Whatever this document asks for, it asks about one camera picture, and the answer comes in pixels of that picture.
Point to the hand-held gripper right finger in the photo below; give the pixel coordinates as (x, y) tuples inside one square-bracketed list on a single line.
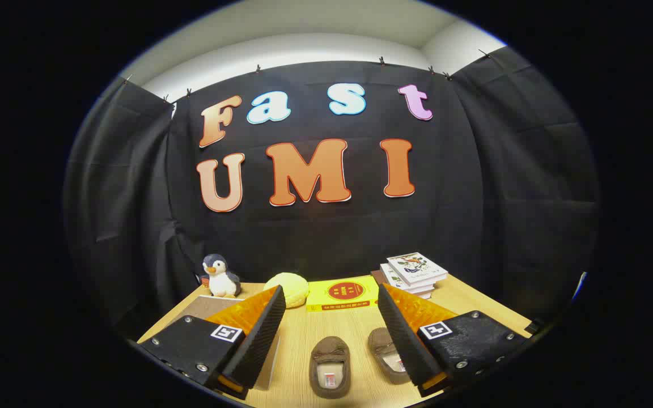
[(403, 340)]

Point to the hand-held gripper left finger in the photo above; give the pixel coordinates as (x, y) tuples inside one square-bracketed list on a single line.
[(261, 340)]

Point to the brown fuzzy slipper shoe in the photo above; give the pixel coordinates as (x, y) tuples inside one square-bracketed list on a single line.
[(380, 343), (329, 351)]

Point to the brown fabric storage box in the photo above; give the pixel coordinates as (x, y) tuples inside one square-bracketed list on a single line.
[(207, 309)]

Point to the yellow bun plush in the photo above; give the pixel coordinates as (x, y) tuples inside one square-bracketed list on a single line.
[(292, 286)]

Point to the white paperback book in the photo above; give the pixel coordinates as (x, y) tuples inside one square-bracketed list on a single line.
[(390, 276)]

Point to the penguin plush toy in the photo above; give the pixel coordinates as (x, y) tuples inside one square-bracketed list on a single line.
[(221, 280)]

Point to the white book with floral cover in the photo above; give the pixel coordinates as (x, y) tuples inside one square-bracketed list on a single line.
[(417, 267)]

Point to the yellow book with red circle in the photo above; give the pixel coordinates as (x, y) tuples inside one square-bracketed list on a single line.
[(343, 290)]

